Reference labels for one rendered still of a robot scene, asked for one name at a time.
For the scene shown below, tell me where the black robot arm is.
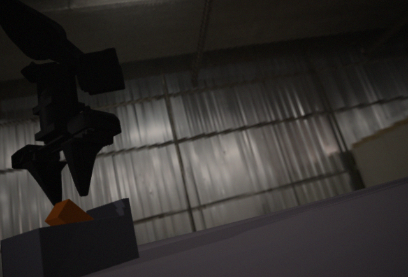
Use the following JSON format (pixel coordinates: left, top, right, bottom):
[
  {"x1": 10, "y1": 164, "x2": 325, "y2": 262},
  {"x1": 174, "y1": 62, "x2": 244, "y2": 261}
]
[{"x1": 0, "y1": 0, "x2": 126, "y2": 98}]

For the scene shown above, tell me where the orange l-shaped part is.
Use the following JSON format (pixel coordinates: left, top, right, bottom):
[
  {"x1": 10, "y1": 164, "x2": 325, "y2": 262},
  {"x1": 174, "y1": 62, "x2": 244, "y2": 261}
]
[{"x1": 45, "y1": 199, "x2": 94, "y2": 226}]

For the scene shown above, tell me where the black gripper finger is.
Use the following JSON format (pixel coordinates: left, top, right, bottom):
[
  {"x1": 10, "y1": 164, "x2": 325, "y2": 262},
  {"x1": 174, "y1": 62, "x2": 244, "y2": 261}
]
[
  {"x1": 22, "y1": 160, "x2": 67, "y2": 206},
  {"x1": 61, "y1": 138, "x2": 108, "y2": 196}
]

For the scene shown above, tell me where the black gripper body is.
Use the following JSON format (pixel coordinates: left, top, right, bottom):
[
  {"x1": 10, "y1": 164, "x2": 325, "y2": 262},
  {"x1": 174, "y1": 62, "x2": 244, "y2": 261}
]
[{"x1": 11, "y1": 92, "x2": 122, "y2": 169}]

